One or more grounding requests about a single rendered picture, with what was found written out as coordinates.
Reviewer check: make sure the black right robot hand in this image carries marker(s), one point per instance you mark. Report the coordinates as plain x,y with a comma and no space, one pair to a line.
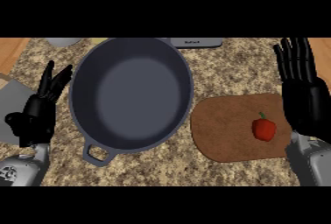
306,102

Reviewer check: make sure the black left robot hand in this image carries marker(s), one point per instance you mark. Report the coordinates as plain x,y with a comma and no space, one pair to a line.
37,113

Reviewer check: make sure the grey flat panel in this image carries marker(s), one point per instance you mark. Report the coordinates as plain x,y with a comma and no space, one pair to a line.
12,110

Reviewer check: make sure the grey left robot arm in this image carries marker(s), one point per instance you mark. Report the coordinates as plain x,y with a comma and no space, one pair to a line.
26,167

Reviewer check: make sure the red bell pepper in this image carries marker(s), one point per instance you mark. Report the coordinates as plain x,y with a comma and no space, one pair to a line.
263,129

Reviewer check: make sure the dark grey pot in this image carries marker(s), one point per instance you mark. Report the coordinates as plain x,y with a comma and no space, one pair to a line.
132,94

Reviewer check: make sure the brown wooden cutting board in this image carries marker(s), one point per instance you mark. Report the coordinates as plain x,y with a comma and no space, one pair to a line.
232,128

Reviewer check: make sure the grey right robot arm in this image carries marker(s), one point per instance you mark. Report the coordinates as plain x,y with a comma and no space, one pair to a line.
311,162

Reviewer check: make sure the grey flat appliance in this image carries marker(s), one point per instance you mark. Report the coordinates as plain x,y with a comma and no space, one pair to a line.
196,42

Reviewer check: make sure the pale grey round object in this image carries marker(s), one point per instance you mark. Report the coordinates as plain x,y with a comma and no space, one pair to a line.
64,41

